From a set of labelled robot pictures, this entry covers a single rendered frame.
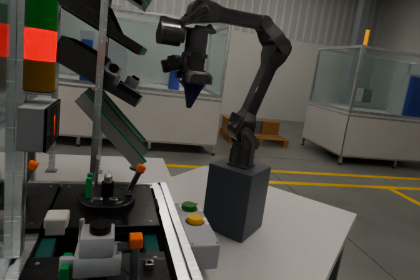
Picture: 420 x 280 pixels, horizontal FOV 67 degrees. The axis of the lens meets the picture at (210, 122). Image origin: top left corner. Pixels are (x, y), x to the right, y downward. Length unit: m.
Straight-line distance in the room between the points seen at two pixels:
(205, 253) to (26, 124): 0.44
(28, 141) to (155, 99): 4.18
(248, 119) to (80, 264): 0.58
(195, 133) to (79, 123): 1.66
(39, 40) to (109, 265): 0.36
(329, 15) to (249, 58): 2.88
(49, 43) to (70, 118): 4.27
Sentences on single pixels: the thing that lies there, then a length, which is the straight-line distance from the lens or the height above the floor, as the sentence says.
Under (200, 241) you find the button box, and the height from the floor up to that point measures 0.96.
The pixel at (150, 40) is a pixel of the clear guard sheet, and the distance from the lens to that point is 4.70.
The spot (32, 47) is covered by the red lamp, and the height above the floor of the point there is 1.33.
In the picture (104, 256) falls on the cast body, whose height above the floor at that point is 1.06.
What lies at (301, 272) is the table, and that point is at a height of 0.86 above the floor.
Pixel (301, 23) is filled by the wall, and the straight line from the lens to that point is 10.45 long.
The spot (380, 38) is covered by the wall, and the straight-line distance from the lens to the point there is 11.91.
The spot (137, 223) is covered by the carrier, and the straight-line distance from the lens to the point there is 0.77.
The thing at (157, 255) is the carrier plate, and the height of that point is 0.97.
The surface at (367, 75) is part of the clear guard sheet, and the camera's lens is 5.84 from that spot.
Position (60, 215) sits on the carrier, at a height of 0.99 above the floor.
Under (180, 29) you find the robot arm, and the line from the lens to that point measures 0.82.
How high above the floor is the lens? 1.33
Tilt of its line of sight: 10 degrees down
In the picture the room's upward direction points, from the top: 7 degrees clockwise
